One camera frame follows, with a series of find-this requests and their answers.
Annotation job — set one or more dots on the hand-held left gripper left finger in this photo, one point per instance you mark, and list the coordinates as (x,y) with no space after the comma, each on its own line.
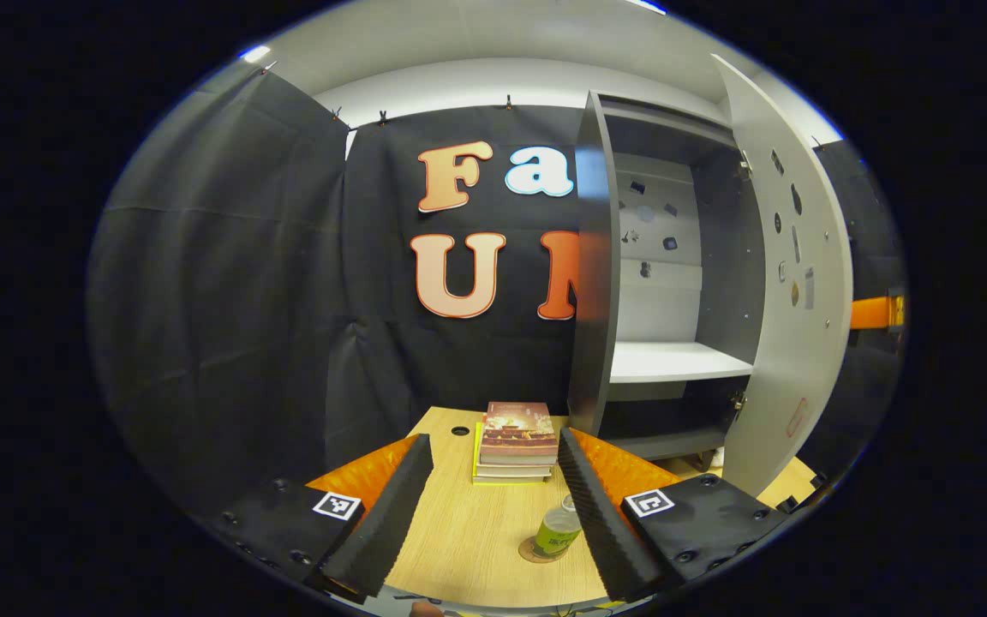
(386,523)

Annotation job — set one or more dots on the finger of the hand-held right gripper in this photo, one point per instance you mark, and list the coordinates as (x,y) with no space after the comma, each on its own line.
(870,313)

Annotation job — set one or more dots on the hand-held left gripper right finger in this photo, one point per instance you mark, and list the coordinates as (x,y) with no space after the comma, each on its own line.
(609,540)

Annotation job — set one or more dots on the green label bottle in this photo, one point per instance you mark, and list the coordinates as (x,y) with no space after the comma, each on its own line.
(558,536)

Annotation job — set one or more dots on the beige cabinet door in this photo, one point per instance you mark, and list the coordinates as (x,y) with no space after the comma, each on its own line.
(828,360)

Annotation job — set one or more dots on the round brown coaster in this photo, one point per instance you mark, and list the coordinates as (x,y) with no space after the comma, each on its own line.
(528,550)

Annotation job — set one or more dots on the dark grey cabinet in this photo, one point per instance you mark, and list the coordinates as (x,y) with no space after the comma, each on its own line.
(588,343)

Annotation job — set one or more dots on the white cabinet shelf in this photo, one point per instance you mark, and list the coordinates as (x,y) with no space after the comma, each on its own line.
(673,360)

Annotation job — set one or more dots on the beige book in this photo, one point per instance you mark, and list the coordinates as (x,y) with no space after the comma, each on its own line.
(511,470)

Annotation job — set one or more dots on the black backdrop cloth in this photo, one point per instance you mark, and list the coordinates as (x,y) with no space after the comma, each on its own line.
(228,300)

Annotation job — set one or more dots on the large ceiling light panel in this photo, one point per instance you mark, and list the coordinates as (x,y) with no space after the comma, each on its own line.
(648,5)

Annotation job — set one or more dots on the row of cloth clamps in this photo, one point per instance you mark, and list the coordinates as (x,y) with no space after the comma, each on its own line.
(382,117)

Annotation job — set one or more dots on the small ceiling light panel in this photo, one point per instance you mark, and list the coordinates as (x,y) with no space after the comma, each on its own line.
(254,53)

